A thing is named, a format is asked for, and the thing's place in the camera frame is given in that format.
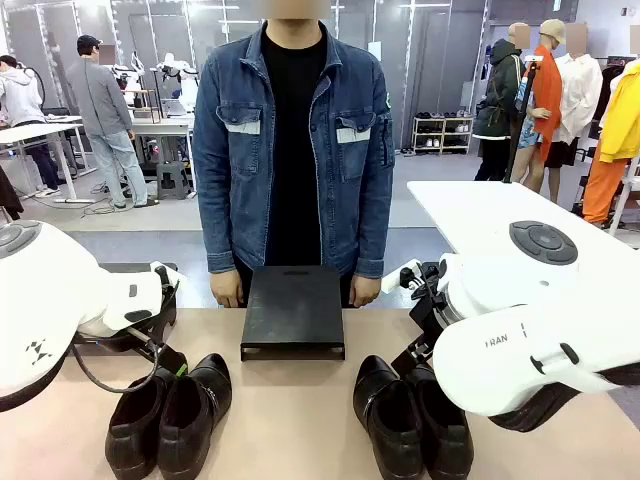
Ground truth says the person in denim jacket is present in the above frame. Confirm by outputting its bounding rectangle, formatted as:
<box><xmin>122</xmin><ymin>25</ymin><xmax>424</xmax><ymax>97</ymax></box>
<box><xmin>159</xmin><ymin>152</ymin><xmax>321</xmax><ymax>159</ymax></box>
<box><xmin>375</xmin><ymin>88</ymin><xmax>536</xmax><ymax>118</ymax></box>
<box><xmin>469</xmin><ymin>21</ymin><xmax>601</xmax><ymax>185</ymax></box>
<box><xmin>192</xmin><ymin>0</ymin><xmax>397</xmax><ymax>309</ymax></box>

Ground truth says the thin black cable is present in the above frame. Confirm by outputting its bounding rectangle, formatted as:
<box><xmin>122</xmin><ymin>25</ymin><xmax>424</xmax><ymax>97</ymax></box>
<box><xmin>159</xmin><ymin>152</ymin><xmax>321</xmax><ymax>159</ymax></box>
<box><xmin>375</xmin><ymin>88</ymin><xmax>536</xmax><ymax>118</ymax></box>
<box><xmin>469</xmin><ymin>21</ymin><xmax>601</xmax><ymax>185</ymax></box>
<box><xmin>71</xmin><ymin>341</ymin><xmax>169</xmax><ymax>395</ymax></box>

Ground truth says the man in grey hoodie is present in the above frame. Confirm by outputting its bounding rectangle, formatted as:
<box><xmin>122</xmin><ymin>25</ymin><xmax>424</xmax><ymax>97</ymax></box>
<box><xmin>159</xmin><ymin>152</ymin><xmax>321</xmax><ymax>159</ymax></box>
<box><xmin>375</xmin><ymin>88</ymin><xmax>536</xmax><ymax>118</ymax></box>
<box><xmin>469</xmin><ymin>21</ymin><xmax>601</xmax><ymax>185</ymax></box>
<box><xmin>0</xmin><ymin>54</ymin><xmax>64</xmax><ymax>198</ymax></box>

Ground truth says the white desk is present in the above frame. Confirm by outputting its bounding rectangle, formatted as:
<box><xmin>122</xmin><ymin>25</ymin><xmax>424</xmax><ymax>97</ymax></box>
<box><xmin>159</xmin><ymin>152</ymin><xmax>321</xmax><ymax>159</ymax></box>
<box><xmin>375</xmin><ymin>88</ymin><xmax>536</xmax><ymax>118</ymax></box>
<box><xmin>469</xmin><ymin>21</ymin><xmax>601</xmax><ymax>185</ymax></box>
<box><xmin>0</xmin><ymin>121</ymin><xmax>99</xmax><ymax>205</ymax></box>

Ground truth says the mannequin in orange top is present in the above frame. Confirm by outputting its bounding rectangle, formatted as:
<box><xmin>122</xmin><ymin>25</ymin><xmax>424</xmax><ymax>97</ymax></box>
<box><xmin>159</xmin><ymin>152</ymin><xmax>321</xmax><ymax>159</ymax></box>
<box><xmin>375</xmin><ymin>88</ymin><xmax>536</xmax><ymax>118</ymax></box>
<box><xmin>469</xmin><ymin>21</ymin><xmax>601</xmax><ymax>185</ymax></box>
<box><xmin>509</xmin><ymin>18</ymin><xmax>568</xmax><ymax>202</ymax></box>

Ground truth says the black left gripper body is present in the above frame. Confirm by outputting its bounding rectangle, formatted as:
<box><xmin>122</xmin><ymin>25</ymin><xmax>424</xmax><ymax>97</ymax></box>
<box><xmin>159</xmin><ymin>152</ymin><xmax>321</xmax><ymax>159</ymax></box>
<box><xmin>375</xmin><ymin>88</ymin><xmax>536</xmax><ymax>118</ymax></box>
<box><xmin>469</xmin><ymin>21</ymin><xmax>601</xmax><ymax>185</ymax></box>
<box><xmin>74</xmin><ymin>289</ymin><xmax>179</xmax><ymax>354</ymax></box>

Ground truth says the mannequin in white shirt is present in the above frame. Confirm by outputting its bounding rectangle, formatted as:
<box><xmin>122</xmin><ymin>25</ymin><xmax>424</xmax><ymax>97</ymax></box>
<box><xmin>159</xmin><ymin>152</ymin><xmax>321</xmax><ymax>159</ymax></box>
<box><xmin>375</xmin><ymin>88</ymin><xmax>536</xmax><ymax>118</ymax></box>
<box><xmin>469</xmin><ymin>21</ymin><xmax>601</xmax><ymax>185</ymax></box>
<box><xmin>544</xmin><ymin>22</ymin><xmax>605</xmax><ymax>171</ymax></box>

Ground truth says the man with black cap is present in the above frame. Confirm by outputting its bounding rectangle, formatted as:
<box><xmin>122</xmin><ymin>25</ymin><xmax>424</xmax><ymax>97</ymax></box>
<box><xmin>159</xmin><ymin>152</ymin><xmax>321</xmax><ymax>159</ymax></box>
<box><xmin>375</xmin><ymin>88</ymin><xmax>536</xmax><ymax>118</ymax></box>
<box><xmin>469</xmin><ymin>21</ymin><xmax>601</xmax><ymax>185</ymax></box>
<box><xmin>64</xmin><ymin>33</ymin><xmax>162</xmax><ymax>210</ymax></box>

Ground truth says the person's right forearm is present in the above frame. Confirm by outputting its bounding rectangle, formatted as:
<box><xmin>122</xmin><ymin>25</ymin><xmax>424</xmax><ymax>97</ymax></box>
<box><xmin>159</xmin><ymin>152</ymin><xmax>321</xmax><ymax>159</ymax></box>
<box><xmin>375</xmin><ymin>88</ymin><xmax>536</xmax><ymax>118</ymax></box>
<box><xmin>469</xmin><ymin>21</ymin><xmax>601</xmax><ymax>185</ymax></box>
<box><xmin>198</xmin><ymin>189</ymin><xmax>242</xmax><ymax>275</ymax></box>

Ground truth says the person's left hand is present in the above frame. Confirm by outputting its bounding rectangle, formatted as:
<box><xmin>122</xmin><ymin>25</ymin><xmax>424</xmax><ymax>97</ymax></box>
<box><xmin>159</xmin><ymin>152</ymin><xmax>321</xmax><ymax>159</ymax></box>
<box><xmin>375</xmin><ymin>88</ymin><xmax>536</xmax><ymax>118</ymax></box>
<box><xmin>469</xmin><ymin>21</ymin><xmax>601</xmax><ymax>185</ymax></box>
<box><xmin>348</xmin><ymin>276</ymin><xmax>383</xmax><ymax>309</ymax></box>

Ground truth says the wide black shoe stand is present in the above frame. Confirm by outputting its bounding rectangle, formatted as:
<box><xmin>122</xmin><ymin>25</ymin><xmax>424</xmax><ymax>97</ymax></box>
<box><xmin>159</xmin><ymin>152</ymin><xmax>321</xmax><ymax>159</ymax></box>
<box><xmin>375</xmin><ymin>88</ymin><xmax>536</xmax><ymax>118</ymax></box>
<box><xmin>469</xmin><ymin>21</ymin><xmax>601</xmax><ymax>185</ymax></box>
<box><xmin>239</xmin><ymin>265</ymin><xmax>347</xmax><ymax>363</ymax></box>

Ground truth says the person's left forearm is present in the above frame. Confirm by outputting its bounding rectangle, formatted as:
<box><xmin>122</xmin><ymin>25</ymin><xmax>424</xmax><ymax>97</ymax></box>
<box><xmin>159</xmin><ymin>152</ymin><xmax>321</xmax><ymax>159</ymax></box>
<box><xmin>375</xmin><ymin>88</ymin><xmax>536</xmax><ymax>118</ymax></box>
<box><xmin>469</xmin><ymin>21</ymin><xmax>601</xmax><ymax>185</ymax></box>
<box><xmin>351</xmin><ymin>189</ymin><xmax>397</xmax><ymax>280</ymax></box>

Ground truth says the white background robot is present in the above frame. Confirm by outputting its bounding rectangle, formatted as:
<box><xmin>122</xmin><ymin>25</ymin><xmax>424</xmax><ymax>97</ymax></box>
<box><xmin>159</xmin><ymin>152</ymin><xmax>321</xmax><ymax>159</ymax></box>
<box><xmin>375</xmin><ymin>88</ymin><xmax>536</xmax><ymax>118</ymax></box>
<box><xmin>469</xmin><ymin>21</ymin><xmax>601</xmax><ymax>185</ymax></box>
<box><xmin>154</xmin><ymin>51</ymin><xmax>202</xmax><ymax>119</ymax></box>

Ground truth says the white lab bench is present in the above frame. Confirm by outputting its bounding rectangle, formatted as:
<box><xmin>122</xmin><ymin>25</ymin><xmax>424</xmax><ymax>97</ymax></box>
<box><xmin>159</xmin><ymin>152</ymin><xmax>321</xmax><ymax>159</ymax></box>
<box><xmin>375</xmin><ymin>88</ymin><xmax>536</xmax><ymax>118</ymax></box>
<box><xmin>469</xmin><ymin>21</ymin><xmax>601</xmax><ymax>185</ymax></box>
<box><xmin>127</xmin><ymin>112</ymin><xmax>197</xmax><ymax>151</ymax></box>

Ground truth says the white shoe rack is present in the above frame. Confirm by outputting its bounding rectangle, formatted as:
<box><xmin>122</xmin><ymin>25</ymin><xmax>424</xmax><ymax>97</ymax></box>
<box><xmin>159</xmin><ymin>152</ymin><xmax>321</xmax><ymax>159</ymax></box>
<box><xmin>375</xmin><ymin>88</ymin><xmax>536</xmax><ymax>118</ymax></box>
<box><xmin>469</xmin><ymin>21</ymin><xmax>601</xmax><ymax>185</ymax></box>
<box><xmin>411</xmin><ymin>111</ymin><xmax>475</xmax><ymax>156</ymax></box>

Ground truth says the black corrugated hose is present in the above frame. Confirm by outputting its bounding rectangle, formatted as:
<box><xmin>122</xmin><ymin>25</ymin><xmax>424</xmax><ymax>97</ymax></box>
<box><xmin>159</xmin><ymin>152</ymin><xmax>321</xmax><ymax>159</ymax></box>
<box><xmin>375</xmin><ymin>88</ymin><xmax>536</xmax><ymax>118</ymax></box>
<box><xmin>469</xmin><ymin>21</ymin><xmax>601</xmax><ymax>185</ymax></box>
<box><xmin>488</xmin><ymin>366</ymin><xmax>640</xmax><ymax>434</ymax></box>

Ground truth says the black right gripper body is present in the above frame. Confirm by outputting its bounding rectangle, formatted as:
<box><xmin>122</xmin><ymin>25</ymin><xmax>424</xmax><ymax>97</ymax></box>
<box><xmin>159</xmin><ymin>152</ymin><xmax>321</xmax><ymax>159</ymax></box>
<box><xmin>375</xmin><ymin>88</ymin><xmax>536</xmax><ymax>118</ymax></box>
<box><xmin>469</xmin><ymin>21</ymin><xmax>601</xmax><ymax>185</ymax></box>
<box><xmin>409</xmin><ymin>260</ymin><xmax>451</xmax><ymax>346</ymax></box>

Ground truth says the black leather ankle shoe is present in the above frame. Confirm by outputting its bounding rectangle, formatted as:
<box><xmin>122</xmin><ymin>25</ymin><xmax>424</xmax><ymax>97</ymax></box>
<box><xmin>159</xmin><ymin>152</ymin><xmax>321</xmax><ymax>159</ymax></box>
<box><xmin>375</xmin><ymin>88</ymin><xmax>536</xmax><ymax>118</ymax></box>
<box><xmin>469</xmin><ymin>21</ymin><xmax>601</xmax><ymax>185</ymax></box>
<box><xmin>156</xmin><ymin>352</ymin><xmax>233</xmax><ymax>480</ymax></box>
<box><xmin>405</xmin><ymin>363</ymin><xmax>476</xmax><ymax>480</ymax></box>
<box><xmin>352</xmin><ymin>354</ymin><xmax>427</xmax><ymax>480</ymax></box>
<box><xmin>104</xmin><ymin>367</ymin><xmax>177</xmax><ymax>480</ymax></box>

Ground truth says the dark hanging garment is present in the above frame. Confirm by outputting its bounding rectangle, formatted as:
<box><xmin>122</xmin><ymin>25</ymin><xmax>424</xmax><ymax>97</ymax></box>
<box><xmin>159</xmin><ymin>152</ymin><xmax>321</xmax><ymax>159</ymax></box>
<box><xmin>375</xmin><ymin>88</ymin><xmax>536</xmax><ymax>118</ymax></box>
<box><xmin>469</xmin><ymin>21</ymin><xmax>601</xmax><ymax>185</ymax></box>
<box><xmin>0</xmin><ymin>166</ymin><xmax>25</xmax><ymax>222</ymax></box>

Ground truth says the person's right hand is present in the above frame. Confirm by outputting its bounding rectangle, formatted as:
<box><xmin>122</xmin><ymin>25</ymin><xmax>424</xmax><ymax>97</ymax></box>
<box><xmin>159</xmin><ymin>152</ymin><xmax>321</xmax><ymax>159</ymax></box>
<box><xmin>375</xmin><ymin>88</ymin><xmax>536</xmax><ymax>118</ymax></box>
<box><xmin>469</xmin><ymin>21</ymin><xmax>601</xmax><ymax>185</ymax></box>
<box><xmin>209</xmin><ymin>271</ymin><xmax>247</xmax><ymax>310</ymax></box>

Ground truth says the white side table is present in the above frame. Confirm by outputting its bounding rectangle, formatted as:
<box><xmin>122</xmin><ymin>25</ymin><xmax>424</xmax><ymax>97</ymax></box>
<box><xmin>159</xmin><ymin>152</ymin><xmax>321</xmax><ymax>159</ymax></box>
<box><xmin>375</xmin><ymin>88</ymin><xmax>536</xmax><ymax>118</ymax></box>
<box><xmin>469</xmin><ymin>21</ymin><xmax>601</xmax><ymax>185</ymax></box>
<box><xmin>406</xmin><ymin>179</ymin><xmax>640</xmax><ymax>281</ymax></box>

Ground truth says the black low platform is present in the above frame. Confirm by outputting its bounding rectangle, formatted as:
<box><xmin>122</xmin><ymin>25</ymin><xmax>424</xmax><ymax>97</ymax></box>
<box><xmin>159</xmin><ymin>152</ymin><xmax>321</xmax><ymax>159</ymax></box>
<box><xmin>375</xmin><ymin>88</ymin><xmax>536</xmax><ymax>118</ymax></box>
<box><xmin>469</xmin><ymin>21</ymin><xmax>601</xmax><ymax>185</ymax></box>
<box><xmin>97</xmin><ymin>261</ymin><xmax>179</xmax><ymax>275</ymax></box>

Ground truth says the mannequin in yellow jacket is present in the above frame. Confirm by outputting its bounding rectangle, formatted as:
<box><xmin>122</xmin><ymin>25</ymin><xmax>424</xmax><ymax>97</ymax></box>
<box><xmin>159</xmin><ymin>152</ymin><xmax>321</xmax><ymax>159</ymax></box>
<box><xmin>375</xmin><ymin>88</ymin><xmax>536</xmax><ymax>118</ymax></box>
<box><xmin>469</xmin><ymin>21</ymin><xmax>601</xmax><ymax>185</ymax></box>
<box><xmin>581</xmin><ymin>58</ymin><xmax>640</xmax><ymax>227</ymax></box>

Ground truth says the mannequin in dark jacket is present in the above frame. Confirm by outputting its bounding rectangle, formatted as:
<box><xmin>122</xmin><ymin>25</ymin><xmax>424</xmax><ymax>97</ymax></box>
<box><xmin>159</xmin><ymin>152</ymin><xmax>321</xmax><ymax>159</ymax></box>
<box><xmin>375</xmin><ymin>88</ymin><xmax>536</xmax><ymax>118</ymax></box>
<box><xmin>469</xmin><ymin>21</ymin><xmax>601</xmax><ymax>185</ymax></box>
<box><xmin>471</xmin><ymin>22</ymin><xmax>527</xmax><ymax>182</ymax></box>

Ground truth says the grey plastic stool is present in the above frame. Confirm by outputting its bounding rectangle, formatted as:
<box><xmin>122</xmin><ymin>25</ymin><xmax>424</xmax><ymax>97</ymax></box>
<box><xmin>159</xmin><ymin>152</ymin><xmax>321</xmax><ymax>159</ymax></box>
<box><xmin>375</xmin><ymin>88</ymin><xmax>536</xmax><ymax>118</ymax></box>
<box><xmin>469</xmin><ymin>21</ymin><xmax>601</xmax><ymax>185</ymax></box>
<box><xmin>155</xmin><ymin>160</ymin><xmax>195</xmax><ymax>201</ymax></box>

